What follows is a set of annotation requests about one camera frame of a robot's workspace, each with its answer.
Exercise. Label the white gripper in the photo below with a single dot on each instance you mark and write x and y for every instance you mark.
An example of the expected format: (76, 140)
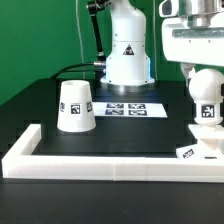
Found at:
(193, 45)

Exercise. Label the white lamp bulb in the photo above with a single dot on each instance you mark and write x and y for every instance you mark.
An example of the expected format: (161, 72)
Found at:
(205, 90)

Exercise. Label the white lamp shade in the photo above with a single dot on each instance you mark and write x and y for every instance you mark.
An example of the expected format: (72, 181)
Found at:
(75, 113)

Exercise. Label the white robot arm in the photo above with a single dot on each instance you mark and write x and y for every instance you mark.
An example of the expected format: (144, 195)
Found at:
(127, 67)

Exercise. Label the white marker sheet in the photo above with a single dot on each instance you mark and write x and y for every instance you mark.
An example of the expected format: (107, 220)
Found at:
(145, 110)

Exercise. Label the white U-shaped fence frame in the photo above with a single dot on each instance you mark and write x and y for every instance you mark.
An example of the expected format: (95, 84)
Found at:
(21, 163)

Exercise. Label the white lamp base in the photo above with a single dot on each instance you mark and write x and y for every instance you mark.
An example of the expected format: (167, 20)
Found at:
(209, 145)

